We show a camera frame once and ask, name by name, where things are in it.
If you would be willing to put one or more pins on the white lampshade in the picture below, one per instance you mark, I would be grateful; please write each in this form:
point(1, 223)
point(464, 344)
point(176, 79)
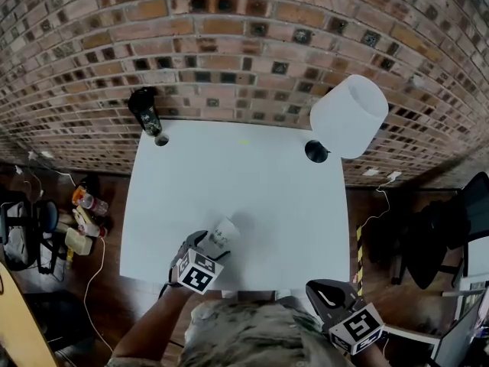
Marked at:
point(347, 117)

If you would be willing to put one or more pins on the yellowish plastic container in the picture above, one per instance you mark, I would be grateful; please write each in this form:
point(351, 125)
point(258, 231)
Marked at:
point(78, 242)

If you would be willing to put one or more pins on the person's camouflage shirt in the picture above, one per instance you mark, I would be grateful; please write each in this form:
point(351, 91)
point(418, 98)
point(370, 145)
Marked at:
point(260, 335)

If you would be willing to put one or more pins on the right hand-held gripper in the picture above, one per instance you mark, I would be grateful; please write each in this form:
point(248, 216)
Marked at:
point(355, 325)

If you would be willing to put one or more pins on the grey backpack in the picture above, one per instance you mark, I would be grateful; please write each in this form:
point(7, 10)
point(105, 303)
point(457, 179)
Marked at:
point(15, 235)

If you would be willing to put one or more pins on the black lamp base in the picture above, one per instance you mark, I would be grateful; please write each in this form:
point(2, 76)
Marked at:
point(316, 151)

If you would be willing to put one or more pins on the wooden board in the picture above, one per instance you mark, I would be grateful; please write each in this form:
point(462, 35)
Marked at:
point(23, 319)

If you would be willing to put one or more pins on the white wall charger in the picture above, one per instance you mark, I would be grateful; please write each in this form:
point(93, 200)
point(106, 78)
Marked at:
point(394, 175)

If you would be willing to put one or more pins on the person's left forearm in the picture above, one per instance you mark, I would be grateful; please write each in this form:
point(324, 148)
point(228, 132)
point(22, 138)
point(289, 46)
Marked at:
point(153, 325)

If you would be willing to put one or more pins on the clear bottle red label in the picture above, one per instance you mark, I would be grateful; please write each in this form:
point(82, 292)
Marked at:
point(91, 229)

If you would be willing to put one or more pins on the white power adapter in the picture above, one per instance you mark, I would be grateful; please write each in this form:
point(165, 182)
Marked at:
point(46, 154)

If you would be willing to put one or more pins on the white paper cup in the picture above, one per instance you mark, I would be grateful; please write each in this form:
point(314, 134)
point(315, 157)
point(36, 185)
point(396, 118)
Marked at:
point(224, 235)

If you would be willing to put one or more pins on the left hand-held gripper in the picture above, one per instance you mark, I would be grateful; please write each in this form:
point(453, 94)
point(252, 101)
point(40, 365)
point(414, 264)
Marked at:
point(196, 275)

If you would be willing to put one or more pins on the black patterned tumbler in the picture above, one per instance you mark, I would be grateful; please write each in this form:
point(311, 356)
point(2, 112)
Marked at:
point(144, 109)

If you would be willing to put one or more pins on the white side desk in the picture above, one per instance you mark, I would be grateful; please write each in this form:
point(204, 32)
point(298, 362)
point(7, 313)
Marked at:
point(458, 335)

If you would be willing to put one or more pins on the person's right forearm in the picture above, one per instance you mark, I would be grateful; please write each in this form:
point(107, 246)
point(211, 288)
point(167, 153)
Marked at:
point(376, 354)

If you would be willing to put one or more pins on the blue stool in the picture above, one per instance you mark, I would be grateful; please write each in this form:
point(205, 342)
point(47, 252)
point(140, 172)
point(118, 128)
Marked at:
point(48, 220)

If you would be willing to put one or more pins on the orange capped bottle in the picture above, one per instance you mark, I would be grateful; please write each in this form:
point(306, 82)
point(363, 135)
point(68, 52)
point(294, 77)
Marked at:
point(80, 195)

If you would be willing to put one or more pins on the yellow black striped post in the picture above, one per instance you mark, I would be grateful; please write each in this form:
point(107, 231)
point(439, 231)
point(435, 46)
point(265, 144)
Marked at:
point(360, 258)

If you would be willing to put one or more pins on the black office chair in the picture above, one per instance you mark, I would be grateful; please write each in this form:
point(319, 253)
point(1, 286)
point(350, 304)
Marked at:
point(439, 239)

